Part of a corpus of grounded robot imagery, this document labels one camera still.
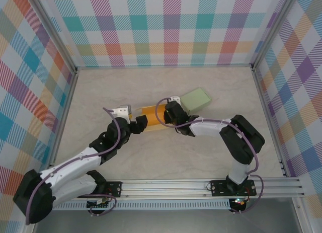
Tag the small circuit board with LED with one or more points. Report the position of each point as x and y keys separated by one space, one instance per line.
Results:
x=239 y=202

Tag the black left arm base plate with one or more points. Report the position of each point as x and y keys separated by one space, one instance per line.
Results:
x=115 y=189

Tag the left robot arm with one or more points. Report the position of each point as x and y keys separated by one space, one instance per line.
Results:
x=70 y=165

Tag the orange paper box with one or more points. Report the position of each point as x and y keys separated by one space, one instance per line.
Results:
x=151 y=117

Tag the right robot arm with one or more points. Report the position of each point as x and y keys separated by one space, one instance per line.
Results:
x=208 y=127

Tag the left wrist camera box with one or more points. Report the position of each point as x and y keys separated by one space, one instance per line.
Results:
x=122 y=111

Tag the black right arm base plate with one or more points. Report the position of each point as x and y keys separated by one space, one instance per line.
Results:
x=219 y=187

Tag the aluminium frame post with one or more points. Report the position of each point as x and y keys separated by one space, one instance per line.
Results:
x=273 y=29
x=54 y=31

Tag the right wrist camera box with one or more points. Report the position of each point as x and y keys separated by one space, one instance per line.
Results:
x=174 y=100

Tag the green paper box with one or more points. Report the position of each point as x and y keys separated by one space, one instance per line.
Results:
x=196 y=99

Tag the wide aluminium base rail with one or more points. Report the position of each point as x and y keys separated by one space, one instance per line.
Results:
x=163 y=189

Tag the grey metal sheet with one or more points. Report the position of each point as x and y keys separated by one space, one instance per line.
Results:
x=163 y=221

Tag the thin aluminium floor rail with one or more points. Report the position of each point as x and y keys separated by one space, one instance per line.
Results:
x=163 y=66

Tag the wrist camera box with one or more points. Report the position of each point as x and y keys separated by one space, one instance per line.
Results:
x=122 y=111
x=174 y=100

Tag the aluminium side floor rail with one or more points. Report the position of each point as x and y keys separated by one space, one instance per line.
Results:
x=269 y=117
x=64 y=117

